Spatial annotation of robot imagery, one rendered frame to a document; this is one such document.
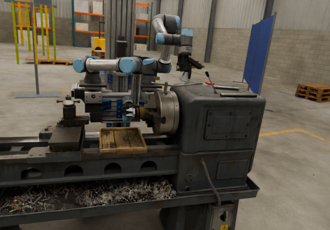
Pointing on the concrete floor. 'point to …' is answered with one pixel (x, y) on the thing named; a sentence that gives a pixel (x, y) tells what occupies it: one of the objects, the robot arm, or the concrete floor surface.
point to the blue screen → (258, 54)
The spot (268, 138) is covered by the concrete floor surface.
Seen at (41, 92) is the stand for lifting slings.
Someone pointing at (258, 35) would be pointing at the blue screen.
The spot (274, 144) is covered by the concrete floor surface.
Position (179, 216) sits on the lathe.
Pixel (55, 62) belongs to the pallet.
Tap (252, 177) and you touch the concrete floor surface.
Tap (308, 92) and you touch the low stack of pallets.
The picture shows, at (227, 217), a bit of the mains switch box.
